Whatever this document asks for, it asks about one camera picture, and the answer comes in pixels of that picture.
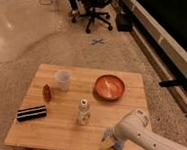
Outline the person's leg and shoe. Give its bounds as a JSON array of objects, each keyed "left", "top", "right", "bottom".
[{"left": 68, "top": 0, "right": 79, "bottom": 17}]

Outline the black box on floor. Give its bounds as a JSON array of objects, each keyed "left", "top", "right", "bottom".
[{"left": 116, "top": 14, "right": 132, "bottom": 32}]

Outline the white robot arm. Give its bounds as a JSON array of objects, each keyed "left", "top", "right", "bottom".
[{"left": 101, "top": 108, "right": 187, "bottom": 150}]

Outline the wooden table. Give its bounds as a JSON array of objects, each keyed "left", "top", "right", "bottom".
[{"left": 5, "top": 64, "right": 148, "bottom": 150}]

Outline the white ceramic cup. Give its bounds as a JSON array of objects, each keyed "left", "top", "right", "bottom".
[{"left": 55, "top": 69, "right": 71, "bottom": 92}]

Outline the small brown bottle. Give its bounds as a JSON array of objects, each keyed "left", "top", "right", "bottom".
[{"left": 43, "top": 85, "right": 52, "bottom": 102}]

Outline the small white bottle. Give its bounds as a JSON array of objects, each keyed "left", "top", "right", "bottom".
[{"left": 78, "top": 100, "right": 91, "bottom": 126}]

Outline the black white striped box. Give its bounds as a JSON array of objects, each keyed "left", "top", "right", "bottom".
[{"left": 16, "top": 105, "right": 47, "bottom": 122}]

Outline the black office chair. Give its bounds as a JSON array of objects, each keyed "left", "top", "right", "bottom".
[{"left": 80, "top": 0, "right": 113, "bottom": 34}]

